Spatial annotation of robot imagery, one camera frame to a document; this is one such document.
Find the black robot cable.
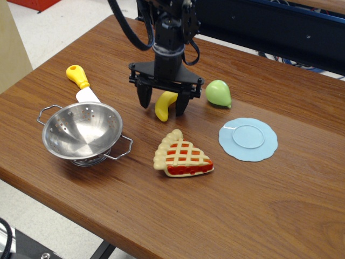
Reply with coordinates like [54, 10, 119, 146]
[107, 0, 156, 52]

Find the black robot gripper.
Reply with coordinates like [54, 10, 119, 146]
[129, 50, 204, 117]

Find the dark blue metal frame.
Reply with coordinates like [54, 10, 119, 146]
[136, 0, 345, 77]

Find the beige wooden panel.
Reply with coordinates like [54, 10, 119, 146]
[1, 1, 32, 93]

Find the toy cherry pie slice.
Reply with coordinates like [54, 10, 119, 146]
[153, 129, 214, 178]

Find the light blue toy plate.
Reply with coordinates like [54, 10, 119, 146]
[218, 118, 278, 162]

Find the yellow toy banana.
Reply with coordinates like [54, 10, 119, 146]
[155, 91, 178, 122]

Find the red box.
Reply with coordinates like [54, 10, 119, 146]
[8, 0, 60, 12]

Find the green toy pear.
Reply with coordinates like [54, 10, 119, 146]
[205, 80, 232, 108]

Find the steel colander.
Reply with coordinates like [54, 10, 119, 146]
[37, 102, 133, 167]

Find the black table leg bracket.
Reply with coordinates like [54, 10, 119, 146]
[9, 229, 115, 259]

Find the blue cable bundle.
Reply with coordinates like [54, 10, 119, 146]
[257, 50, 345, 81]

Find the yellow handled toy knife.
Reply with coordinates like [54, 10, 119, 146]
[66, 65, 100, 103]

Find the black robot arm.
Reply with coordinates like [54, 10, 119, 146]
[129, 1, 204, 116]

